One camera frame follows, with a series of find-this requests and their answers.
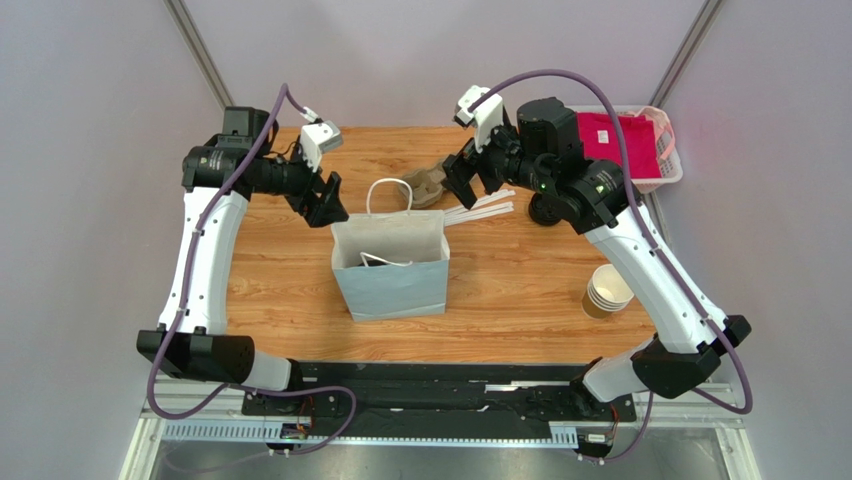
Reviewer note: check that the stack of black lids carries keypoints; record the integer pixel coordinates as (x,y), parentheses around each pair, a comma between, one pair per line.
(541,213)

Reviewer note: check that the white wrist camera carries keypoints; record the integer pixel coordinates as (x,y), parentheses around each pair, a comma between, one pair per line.
(317,137)
(484,118)

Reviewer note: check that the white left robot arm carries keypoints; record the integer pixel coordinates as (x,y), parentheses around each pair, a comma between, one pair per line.
(219,179)

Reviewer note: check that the white wrapped straw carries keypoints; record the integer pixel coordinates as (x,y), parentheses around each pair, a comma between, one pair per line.
(481,202)
(479,214)
(488,206)

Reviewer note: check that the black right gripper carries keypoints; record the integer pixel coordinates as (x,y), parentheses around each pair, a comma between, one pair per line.
(474,166)

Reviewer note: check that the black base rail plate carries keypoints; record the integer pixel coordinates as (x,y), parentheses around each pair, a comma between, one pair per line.
(437,401)

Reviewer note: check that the right aluminium corner post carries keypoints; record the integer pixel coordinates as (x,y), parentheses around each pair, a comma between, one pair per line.
(689,46)

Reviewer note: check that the cardboard cup carrier tray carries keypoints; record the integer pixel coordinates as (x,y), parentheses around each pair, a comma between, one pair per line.
(426,184)

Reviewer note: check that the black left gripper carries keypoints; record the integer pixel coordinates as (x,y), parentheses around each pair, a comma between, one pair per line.
(331,209)

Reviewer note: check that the left aluminium corner post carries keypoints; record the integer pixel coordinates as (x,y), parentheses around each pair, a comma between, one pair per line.
(193,39)

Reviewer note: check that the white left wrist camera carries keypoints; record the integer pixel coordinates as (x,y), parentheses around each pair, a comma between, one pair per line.
(317,137)

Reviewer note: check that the light blue paper bag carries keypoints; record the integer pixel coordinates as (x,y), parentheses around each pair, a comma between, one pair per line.
(413,242)

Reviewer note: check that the stack of paper cups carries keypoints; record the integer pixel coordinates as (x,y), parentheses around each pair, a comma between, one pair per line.
(606,293)

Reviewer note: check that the white plastic basket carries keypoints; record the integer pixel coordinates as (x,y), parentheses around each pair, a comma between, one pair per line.
(650,141)

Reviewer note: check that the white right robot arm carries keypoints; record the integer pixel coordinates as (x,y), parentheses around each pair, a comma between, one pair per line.
(540,149)

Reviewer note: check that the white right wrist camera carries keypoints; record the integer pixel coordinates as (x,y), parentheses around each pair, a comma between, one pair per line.
(484,118)

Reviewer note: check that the aluminium corner post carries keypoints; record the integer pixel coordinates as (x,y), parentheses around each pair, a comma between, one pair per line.
(689,46)
(193,39)

